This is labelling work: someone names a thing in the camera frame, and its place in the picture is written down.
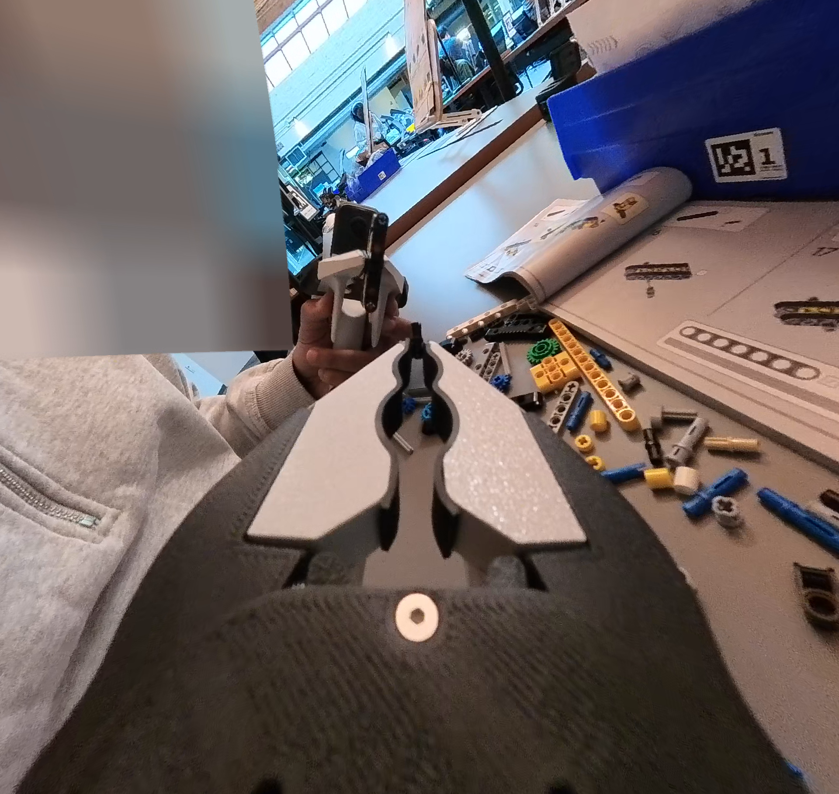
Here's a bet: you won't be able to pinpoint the light grey short lego beam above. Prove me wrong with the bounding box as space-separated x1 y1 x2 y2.
547 380 583 429

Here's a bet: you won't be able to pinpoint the light grey long lego beam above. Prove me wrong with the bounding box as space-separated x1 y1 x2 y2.
475 342 513 382

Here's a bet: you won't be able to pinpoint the black angled lego connector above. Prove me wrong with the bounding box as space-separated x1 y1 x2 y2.
792 561 839 631

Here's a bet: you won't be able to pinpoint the white paper bag arrow print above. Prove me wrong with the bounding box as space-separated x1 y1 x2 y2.
567 0 839 74

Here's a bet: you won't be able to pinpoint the blue parts bin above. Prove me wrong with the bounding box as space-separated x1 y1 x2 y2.
357 148 402 186

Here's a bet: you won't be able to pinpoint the long yellow lego beam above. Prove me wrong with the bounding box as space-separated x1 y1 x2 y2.
547 318 642 432

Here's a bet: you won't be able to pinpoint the lego instruction booklet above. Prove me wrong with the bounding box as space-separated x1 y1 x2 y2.
464 166 839 474

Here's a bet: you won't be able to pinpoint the black steel column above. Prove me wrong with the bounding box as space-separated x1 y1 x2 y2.
442 0 519 104

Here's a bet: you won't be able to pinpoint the blue storage bin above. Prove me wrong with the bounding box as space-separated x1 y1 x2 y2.
546 0 839 202

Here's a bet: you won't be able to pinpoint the black device box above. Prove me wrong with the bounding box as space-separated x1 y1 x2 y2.
549 41 584 84

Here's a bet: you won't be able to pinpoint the yellow lego frame piece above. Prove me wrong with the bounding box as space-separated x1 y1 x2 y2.
530 355 581 394

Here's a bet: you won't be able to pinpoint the white long lego beam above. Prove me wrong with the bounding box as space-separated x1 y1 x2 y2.
446 301 522 341

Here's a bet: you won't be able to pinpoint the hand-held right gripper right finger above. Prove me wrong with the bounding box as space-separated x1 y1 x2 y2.
429 342 588 587

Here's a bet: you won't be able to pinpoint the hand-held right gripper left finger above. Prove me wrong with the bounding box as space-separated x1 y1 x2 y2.
246 342 405 573

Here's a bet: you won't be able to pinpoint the wooden display stand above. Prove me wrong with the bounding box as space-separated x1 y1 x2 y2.
401 0 502 136

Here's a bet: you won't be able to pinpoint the person's left hand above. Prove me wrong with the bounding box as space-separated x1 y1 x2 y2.
291 295 413 400

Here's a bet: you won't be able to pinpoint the person's left forearm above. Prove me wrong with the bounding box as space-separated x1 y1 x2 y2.
197 352 317 461

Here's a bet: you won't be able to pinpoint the scattered small lego pieces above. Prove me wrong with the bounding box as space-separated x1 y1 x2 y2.
564 347 839 556

